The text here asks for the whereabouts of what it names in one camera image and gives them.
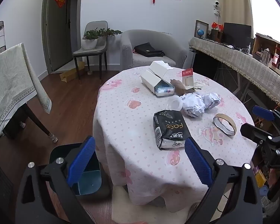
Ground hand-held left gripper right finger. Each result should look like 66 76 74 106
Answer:
184 137 264 224

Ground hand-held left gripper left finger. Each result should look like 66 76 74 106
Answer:
15 135 96 224

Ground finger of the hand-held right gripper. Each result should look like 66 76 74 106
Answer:
252 105 280 127
240 123 274 145

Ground dark trash bin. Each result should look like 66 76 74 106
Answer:
49 142 110 200

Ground brown tape roll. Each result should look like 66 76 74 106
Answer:
213 113 237 136

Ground black tissue pack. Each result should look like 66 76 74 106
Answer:
153 110 192 150

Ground small white paper ball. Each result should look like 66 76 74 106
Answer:
202 93 222 110

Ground large white paper ball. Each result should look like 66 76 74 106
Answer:
181 93 206 118

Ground torn cardboard packaging tray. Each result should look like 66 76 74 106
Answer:
170 79 196 96

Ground blue white tissue pack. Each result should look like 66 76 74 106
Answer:
154 79 175 97

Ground white box with red label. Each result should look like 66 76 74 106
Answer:
181 68 195 89

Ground long white box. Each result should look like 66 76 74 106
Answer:
141 68 175 96

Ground white tissue box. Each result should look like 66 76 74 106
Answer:
149 61 174 77

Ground long desk with fringed cloth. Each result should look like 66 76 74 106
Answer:
189 37 280 117

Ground dark wooden table leg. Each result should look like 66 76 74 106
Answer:
21 103 58 143

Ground round table with pink cloth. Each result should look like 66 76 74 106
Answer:
93 66 257 207

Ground wooden desk shelf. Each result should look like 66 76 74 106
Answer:
252 33 280 75

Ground black monitor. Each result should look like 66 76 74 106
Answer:
223 23 252 47

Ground flat cardboard box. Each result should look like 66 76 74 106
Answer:
59 61 85 83

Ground brown wooden box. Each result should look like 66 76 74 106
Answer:
211 29 223 43

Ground small red flags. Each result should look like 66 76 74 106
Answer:
211 21 224 32

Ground cloth covered side table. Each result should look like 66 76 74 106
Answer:
0 43 52 148

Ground grey dining chair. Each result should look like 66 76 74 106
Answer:
72 21 108 84

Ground beige curtain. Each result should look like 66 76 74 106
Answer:
218 0 252 38

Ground potted plant in white pot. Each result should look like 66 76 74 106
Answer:
81 29 101 50

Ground black bag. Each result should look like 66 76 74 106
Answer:
134 42 166 58

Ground grey armchair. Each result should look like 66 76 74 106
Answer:
120 29 188 70

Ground grey door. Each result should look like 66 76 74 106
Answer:
42 0 73 71

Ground potted plant in grey pot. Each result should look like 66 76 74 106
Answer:
97 28 123 47

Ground picture frame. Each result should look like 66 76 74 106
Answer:
194 20 209 38

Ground white security camera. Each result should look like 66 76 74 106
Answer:
212 0 221 17

